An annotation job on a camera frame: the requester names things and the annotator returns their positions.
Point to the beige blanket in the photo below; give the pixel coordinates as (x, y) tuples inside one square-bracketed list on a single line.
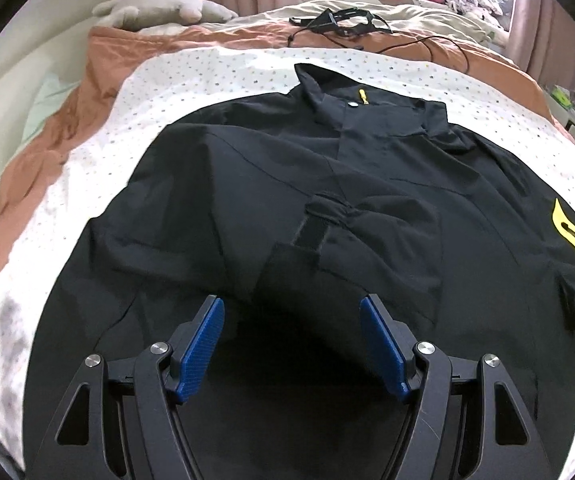
[(417, 17)]

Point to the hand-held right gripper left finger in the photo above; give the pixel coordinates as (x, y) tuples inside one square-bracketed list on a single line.
[(200, 345)]

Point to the green packet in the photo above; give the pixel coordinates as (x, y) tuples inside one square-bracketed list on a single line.
[(561, 95)]

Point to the light green pillow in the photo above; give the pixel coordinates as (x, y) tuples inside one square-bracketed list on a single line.
[(42, 110)]

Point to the grey plush toy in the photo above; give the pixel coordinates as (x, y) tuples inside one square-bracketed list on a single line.
[(157, 7)]

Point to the brown quilt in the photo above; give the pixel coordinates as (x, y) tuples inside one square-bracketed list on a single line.
[(52, 130)]

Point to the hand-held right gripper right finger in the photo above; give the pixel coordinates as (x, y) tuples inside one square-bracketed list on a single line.
[(385, 350)]

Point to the white dotted bed sheet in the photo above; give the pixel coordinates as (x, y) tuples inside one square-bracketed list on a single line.
[(207, 75)]

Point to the black jacket with yellow print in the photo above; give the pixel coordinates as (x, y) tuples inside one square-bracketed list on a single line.
[(247, 185)]

